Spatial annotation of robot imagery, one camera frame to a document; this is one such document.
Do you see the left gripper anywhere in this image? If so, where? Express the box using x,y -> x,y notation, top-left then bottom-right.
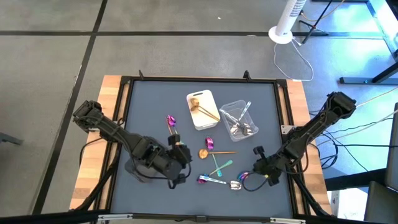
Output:
160,133 -> 193,190

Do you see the smoked grey plastic bin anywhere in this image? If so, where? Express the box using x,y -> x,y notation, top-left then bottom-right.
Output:
124,155 -> 170,185

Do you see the white fan cable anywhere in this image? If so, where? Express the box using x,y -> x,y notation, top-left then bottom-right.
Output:
272,37 -> 315,82

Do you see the black aluminium table frame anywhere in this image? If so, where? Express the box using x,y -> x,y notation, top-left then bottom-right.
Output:
70,70 -> 332,224

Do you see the white tower fan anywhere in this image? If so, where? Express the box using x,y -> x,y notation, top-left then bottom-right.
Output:
267,0 -> 307,44

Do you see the black floor cable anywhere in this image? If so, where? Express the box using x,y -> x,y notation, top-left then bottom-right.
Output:
329,142 -> 398,149

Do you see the white plastic bin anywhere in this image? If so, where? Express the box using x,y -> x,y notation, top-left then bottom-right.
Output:
185,89 -> 221,131

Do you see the grey chair base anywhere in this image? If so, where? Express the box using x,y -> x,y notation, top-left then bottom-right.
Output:
0,132 -> 24,146

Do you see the clear plastic bin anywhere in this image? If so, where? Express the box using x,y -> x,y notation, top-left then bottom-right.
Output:
219,99 -> 259,143

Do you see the white power cable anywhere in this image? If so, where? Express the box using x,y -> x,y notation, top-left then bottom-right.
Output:
356,86 -> 398,108

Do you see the blue-grey table mat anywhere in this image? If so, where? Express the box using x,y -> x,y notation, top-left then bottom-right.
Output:
110,80 -> 295,218

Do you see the yellow hanging cable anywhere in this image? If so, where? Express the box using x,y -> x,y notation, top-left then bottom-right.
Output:
300,0 -> 346,23

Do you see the black tripod stand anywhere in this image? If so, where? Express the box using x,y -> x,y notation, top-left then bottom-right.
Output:
298,0 -> 333,44

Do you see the black desk foot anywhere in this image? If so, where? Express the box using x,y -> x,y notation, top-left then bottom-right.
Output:
324,167 -> 388,192

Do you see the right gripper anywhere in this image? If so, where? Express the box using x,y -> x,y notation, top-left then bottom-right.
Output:
252,145 -> 282,188

